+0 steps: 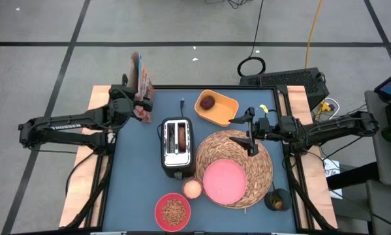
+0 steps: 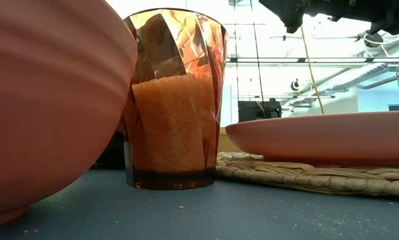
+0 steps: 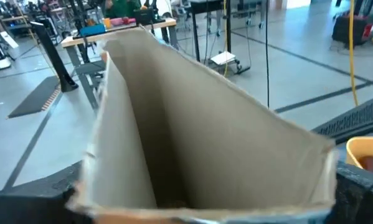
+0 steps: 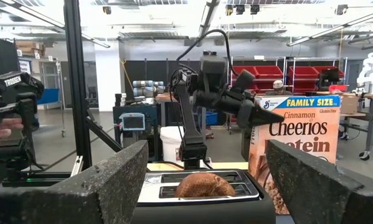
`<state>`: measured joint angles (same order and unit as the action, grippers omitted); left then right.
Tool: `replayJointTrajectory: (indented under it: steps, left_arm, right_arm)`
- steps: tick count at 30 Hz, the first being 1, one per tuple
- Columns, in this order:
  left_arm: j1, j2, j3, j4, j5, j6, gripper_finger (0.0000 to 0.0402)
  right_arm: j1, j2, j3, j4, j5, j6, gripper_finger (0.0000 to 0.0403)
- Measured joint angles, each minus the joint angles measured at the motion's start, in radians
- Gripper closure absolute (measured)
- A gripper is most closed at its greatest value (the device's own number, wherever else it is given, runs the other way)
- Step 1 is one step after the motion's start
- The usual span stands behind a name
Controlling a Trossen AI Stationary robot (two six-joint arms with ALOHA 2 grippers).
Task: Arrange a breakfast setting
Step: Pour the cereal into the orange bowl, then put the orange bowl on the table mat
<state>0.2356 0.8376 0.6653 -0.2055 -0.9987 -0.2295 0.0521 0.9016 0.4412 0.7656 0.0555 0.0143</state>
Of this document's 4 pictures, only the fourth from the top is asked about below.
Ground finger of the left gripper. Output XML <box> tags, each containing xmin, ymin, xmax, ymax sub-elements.
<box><xmin>231</xmin><ymin>70</ymin><xmax>256</xmax><ymax>95</ymax></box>
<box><xmin>250</xmin><ymin>105</ymin><xmax>286</xmax><ymax>129</ymax></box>

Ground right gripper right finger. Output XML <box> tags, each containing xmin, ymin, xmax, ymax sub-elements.
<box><xmin>265</xmin><ymin>139</ymin><xmax>373</xmax><ymax>224</ymax></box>

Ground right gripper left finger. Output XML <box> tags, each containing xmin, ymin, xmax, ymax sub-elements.
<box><xmin>0</xmin><ymin>139</ymin><xmax>149</xmax><ymax>224</ymax></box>

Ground Cheerios cereal box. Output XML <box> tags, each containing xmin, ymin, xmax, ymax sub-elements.
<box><xmin>247</xmin><ymin>95</ymin><xmax>342</xmax><ymax>216</ymax></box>

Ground brown bagel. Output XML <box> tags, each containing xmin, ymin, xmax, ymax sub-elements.
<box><xmin>173</xmin><ymin>172</ymin><xmax>228</xmax><ymax>198</ymax></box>

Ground blue bin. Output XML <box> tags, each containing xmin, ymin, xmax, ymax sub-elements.
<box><xmin>204</xmin><ymin>111</ymin><xmax>219</xmax><ymax>126</ymax></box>

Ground red plastic bin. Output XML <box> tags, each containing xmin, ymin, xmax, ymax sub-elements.
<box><xmin>287</xmin><ymin>66</ymin><xmax>321</xmax><ymax>93</ymax></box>
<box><xmin>328</xmin><ymin>84</ymin><xmax>349</xmax><ymax>93</ymax></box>
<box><xmin>254</xmin><ymin>65</ymin><xmax>284</xmax><ymax>80</ymax></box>

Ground person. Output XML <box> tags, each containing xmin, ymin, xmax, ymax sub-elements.
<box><xmin>265</xmin><ymin>80</ymin><xmax>295</xmax><ymax>96</ymax></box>

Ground metal shelving rack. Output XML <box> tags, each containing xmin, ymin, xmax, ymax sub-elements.
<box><xmin>229</xmin><ymin>55</ymin><xmax>349</xmax><ymax>94</ymax></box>

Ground white bucket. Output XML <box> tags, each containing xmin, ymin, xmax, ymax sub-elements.
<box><xmin>159</xmin><ymin>125</ymin><xmax>187</xmax><ymax>167</ymax></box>

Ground black monitor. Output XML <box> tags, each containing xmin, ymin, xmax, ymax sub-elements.
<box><xmin>318</xmin><ymin>67</ymin><xmax>342</xmax><ymax>91</ymax></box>

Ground dark blue equipment cart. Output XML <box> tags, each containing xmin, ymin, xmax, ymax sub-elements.
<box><xmin>112</xmin><ymin>104</ymin><xmax>158</xmax><ymax>162</ymax></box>

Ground cardboard box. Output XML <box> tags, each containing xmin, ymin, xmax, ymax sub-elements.
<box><xmin>339</xmin><ymin>94</ymin><xmax>361</xmax><ymax>115</ymax></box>

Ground small screen device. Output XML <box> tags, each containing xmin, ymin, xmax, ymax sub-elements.
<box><xmin>118</xmin><ymin>112</ymin><xmax>146</xmax><ymax>132</ymax></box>

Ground person's hand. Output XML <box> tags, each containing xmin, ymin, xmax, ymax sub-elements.
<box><xmin>0</xmin><ymin>117</ymin><xmax>24</xmax><ymax>149</ymax></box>

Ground blue object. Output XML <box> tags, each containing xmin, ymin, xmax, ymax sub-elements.
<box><xmin>36</xmin><ymin>88</ymin><xmax>61</xmax><ymax>106</ymax></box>

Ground black and silver toaster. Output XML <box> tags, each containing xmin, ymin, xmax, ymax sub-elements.
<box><xmin>131</xmin><ymin>169</ymin><xmax>277</xmax><ymax>224</ymax></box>

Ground white robot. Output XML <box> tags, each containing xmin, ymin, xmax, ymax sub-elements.
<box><xmin>356</xmin><ymin>50</ymin><xmax>373</xmax><ymax>95</ymax></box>

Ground stacked cardboard boxes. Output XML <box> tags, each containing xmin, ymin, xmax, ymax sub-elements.
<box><xmin>14</xmin><ymin>40</ymin><xmax>47</xmax><ymax>57</ymax></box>

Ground black panel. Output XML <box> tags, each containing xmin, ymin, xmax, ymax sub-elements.
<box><xmin>0</xmin><ymin>35</ymin><xmax>21</xmax><ymax>78</ymax></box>

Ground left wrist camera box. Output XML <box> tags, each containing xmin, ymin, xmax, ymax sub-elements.
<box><xmin>199</xmin><ymin>50</ymin><xmax>228</xmax><ymax>93</ymax></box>

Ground black partition wall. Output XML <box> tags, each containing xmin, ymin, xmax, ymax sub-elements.
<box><xmin>123</xmin><ymin>58</ymin><xmax>202</xmax><ymax>103</ymax></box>

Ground black aluminium table frame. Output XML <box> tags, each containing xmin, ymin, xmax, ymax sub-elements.
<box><xmin>1</xmin><ymin>0</ymin><xmax>125</xmax><ymax>188</ymax></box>

